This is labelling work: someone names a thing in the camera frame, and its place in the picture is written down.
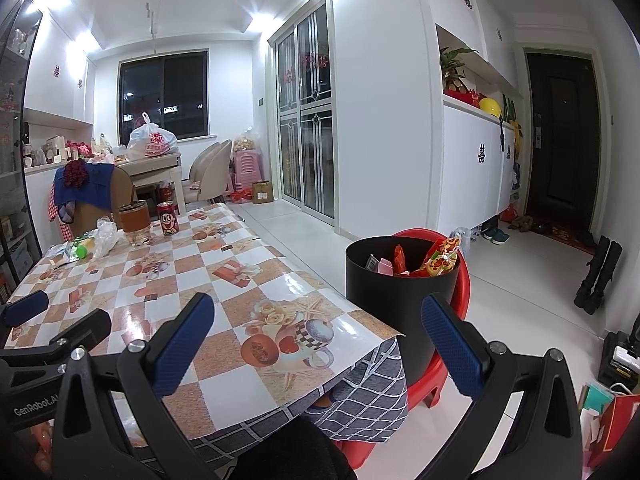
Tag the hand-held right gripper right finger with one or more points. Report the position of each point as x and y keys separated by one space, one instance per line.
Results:
x=452 y=350

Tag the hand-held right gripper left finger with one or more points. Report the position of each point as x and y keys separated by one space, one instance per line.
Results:
x=180 y=345

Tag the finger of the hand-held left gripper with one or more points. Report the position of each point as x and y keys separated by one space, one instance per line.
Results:
x=25 y=307
x=75 y=332

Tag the black trash bin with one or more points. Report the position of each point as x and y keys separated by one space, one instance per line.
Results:
x=390 y=320

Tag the cartoon snack packet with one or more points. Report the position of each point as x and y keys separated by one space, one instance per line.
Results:
x=442 y=257

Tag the red snack wrapper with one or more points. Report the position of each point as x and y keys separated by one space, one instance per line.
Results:
x=400 y=260

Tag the pink barcode box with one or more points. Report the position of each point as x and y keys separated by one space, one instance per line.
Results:
x=373 y=262

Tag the red plastic stool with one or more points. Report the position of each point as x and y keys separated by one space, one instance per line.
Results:
x=427 y=382

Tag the white green packet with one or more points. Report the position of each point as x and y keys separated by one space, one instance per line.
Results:
x=67 y=252

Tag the red checkered cloth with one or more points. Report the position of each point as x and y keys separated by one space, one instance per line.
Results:
x=65 y=230

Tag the grey grid cloth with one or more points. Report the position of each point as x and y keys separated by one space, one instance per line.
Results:
x=370 y=400

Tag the clear plastic bag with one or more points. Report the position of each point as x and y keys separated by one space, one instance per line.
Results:
x=106 y=240

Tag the small white plastic bag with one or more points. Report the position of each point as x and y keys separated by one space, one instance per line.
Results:
x=462 y=240

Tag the blue sneakers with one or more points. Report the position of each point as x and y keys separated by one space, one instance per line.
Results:
x=495 y=236

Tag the red cartoon can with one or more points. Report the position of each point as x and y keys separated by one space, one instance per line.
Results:
x=168 y=220

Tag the brown liquid jar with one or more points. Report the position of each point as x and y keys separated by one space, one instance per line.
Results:
x=134 y=220

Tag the dark red knitted cloth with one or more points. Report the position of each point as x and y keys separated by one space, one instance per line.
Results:
x=75 y=174

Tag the brown shoes pair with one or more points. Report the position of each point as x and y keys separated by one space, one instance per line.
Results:
x=521 y=224

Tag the blue cloth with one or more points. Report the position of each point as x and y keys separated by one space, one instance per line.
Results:
x=97 y=182

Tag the brown chair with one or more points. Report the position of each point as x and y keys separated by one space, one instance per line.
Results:
x=122 y=195

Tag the glass display cabinet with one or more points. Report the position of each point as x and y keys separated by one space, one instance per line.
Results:
x=12 y=160

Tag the red gift box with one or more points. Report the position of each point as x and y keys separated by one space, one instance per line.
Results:
x=165 y=193

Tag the teal paper bag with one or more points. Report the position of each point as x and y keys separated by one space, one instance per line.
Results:
x=597 y=400

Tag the red doormat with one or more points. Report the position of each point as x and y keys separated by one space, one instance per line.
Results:
x=565 y=237

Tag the black clothing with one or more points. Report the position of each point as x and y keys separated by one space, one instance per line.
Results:
x=295 y=455

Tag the black yellow power box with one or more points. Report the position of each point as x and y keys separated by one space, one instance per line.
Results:
x=612 y=367

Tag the row of countertop ornaments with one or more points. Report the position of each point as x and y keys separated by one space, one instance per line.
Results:
x=60 y=150

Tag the cardboard box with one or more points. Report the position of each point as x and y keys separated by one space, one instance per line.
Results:
x=262 y=192

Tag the beige upholstered chair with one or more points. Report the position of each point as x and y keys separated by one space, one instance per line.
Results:
x=222 y=165
x=200 y=170

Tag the beige dining table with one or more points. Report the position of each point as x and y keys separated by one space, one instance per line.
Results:
x=155 y=167

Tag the red gift bag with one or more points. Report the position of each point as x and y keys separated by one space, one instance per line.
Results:
x=617 y=425

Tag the white shoe cabinet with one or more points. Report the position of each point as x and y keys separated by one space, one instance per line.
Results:
x=475 y=170

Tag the pink stool stack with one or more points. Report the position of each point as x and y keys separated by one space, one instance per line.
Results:
x=245 y=170

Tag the white printed shopping bag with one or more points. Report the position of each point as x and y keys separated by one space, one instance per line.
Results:
x=150 y=142

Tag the clear snack bag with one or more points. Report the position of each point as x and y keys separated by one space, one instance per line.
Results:
x=246 y=141

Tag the dark entrance door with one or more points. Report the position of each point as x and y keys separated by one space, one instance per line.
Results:
x=560 y=150

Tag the sliding glass door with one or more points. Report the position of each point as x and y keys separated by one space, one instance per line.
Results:
x=305 y=135

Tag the yellow helmet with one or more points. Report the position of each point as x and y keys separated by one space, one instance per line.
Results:
x=490 y=107

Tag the dark window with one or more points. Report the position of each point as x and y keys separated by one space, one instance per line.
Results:
x=160 y=95

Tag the red shelf decoration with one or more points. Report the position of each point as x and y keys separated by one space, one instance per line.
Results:
x=462 y=96

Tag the potted plant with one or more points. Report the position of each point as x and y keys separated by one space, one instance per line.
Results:
x=452 y=67

